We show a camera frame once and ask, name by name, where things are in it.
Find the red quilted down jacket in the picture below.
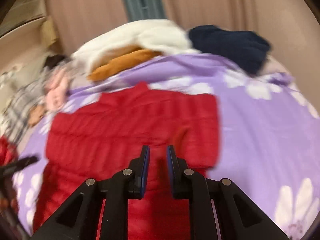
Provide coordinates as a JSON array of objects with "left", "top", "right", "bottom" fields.
[{"left": 33, "top": 83, "right": 220, "bottom": 239}]

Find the tan small garment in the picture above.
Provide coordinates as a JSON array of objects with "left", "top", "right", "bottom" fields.
[{"left": 28, "top": 104, "right": 46, "bottom": 127}]

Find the plaid grey white cloth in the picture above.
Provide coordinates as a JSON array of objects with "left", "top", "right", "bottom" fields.
[{"left": 1, "top": 79, "right": 44, "bottom": 144}]

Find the purple floral bed sheet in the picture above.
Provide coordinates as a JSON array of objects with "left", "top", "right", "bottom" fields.
[{"left": 12, "top": 53, "right": 320, "bottom": 240}]

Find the pink folded garment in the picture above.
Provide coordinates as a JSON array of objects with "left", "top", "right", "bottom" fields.
[{"left": 45, "top": 67, "right": 69, "bottom": 112}]

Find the black garment by pillow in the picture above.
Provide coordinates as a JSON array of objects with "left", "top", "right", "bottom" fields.
[{"left": 43, "top": 54, "right": 67, "bottom": 70}]

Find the orange folded garment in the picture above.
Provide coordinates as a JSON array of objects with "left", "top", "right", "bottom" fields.
[{"left": 87, "top": 45, "right": 162, "bottom": 82}]

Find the navy blue folded garment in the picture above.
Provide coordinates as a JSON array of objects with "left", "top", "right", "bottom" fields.
[{"left": 188, "top": 25, "right": 271, "bottom": 75}]

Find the white fleece garment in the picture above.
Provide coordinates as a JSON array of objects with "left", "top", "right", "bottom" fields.
[{"left": 71, "top": 19, "right": 200, "bottom": 74}]

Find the beige curtain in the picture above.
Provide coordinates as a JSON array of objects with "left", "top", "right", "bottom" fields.
[{"left": 46, "top": 0, "right": 319, "bottom": 114}]

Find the grey window frame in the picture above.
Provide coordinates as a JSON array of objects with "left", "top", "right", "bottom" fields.
[{"left": 118, "top": 0, "right": 166, "bottom": 23}]

